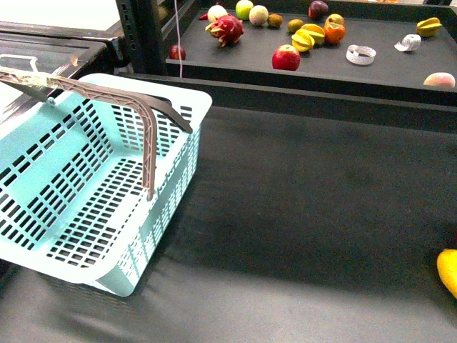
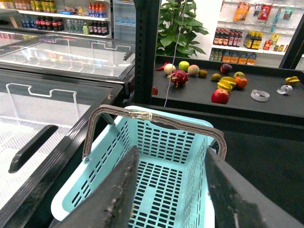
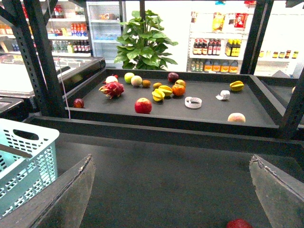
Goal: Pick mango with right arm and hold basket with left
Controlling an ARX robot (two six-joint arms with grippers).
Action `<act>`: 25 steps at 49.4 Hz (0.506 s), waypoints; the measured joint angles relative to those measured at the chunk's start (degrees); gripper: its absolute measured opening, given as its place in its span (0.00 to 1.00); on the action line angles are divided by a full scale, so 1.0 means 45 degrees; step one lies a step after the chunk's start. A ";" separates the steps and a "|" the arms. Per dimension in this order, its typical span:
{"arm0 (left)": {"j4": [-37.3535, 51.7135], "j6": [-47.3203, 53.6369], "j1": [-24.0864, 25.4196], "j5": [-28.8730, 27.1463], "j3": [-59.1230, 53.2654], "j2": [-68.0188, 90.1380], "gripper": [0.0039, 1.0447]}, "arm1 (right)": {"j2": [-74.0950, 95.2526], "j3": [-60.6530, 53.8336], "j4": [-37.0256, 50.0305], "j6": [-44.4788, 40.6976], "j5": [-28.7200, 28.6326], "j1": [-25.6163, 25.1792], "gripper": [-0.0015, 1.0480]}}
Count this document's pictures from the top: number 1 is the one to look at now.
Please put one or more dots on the pink dragon fruit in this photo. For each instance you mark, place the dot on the pink dragon fruit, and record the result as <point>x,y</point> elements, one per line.
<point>227,29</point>

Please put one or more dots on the yellow red apple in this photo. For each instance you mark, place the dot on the yellow red apple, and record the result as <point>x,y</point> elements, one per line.
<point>335,19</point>

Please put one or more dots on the white round fruit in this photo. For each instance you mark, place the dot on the white round fruit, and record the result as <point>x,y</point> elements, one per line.
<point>215,12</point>

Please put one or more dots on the small dark red apple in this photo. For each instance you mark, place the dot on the small dark red apple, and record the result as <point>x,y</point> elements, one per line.
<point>177,52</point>

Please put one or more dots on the black shelf tray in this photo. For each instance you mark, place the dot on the black shelf tray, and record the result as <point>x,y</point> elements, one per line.
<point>364,63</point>

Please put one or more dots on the pale round melon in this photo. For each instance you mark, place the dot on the pale round melon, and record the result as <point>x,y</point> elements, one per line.
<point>258,15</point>

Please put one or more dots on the yellow mango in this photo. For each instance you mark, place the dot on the yellow mango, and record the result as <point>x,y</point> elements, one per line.
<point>446,266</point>

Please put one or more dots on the green apple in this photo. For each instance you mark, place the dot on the green apple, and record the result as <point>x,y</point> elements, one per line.
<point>243,8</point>

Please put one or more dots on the black metal rack post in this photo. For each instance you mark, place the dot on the black metal rack post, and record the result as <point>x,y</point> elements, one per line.
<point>142,31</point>

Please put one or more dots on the orange persimmon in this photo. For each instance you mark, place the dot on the orange persimmon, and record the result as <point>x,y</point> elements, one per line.
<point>334,33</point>

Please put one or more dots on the dark purple fruit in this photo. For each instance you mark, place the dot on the dark purple fruit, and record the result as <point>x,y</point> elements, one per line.
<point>317,9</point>

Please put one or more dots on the light blue plastic basket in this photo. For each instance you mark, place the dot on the light blue plastic basket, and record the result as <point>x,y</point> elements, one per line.
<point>91,179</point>

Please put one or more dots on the yellow starfruit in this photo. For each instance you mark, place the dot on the yellow starfruit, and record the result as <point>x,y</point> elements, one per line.
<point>302,41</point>
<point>316,32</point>
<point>428,27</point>

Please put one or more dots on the yellow starfruit front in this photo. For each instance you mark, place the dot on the yellow starfruit front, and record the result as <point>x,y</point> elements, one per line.
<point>302,41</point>

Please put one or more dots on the pink peach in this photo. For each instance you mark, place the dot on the pink peach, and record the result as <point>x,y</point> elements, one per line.
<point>440,79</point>

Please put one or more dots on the brown kiwi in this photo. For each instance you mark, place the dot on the brown kiwi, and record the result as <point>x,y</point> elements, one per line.
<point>275,21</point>

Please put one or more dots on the yellow starfruit right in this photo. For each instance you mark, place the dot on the yellow starfruit right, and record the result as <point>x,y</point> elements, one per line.
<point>428,27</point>

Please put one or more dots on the yellow starfruit behind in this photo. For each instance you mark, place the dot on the yellow starfruit behind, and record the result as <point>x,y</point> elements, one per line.
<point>316,32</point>

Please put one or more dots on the green-brown round fruit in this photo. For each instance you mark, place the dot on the green-brown round fruit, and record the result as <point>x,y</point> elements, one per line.
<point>294,25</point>

